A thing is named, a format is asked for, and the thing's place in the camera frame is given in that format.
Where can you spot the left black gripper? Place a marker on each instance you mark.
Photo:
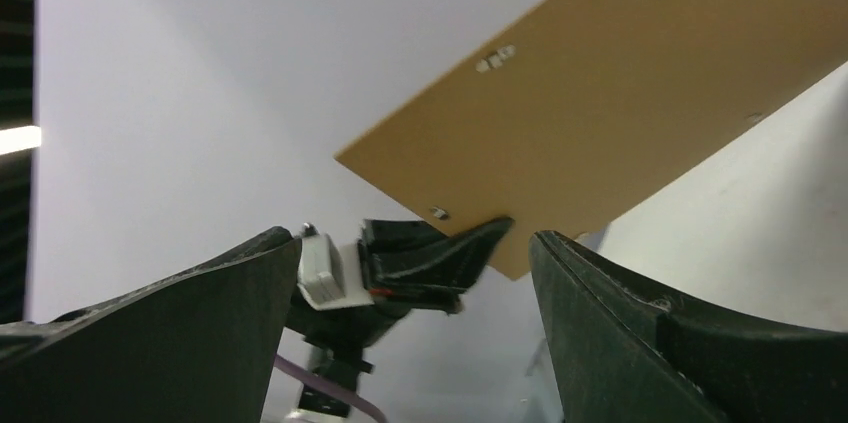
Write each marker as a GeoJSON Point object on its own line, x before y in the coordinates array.
{"type": "Point", "coordinates": [404, 264]}

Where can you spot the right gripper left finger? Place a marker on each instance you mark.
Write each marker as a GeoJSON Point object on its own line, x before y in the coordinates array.
{"type": "Point", "coordinates": [197, 346]}

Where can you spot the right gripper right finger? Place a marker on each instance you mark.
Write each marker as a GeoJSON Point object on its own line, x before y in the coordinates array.
{"type": "Point", "coordinates": [626, 348]}

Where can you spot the brown frame backing board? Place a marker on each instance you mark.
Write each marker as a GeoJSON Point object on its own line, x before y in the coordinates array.
{"type": "Point", "coordinates": [582, 109]}

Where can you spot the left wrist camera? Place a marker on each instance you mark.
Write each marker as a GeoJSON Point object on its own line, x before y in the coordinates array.
{"type": "Point", "coordinates": [329, 276]}

